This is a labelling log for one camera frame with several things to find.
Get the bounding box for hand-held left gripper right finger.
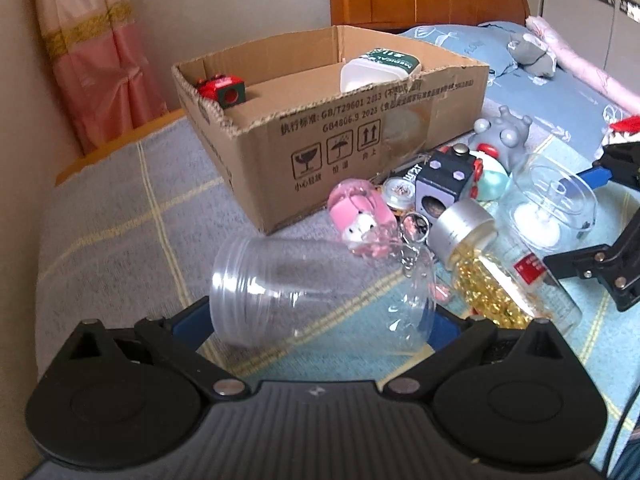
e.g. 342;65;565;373
385;305;576;401

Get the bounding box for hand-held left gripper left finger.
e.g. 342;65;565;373
67;296;248;401

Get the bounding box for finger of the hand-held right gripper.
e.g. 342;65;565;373
575;140;640;192
542;220;640;312

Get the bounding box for clear plastic cup with lid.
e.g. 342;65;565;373
497;152;598;261

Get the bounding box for grey hippo toy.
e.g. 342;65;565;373
472;105;533;171

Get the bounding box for capsule bottle with silver cap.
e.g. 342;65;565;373
427;199;583;336

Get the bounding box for teal and red round toy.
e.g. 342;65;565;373
470;144;511;203

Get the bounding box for clear plastic jar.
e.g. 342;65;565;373
209;236;441;348

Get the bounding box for pink character keychain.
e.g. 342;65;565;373
327;177;401;261

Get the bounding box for black toy train red wheels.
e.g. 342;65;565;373
415;144;485;221

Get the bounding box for cardboard box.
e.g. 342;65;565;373
171;25;491;236

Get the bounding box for red and white toy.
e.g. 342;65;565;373
606;116;640;149

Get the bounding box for blue patterned bed sheet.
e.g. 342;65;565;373
397;25;640;171

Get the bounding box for pink blanket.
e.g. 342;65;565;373
525;15;640;121

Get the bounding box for grey plaid bed sheet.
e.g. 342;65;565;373
37;115;640;411

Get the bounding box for grey plush toy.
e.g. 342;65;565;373
507;30;558;78

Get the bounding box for white wardrobe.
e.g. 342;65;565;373
540;0;640;92

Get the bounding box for red and green toy cube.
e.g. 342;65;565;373
196;74;247;109

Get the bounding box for white tub with green lid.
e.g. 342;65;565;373
340;48;422;95

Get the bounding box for pink curtain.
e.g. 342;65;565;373
30;0;171;156

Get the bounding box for black cable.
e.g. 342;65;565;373
602;400;640;480

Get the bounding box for wooden bed side rail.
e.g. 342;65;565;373
55;110;187;187

